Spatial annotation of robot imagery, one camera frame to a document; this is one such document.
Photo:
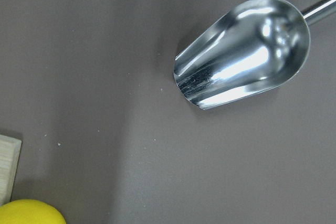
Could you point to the silver metal scoop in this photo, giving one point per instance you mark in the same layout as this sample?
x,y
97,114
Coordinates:
x,y
256,47

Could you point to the wooden cutting board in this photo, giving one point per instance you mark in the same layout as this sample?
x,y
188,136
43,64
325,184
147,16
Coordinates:
x,y
10,151

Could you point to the whole yellow lemon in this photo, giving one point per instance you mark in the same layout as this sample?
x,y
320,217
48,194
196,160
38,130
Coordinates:
x,y
30,211

